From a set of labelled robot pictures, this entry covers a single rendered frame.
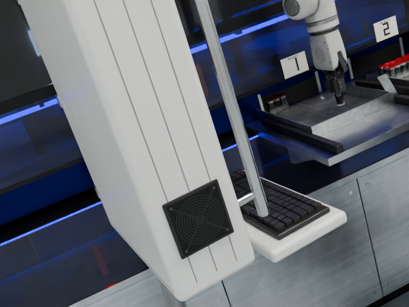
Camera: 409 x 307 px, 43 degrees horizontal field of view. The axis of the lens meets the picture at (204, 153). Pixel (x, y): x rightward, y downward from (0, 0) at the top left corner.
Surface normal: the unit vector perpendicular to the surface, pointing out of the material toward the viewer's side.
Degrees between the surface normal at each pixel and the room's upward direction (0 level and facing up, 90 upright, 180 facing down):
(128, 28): 90
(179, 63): 90
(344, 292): 90
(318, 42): 87
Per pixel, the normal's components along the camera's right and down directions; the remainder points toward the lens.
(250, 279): 0.33, 0.21
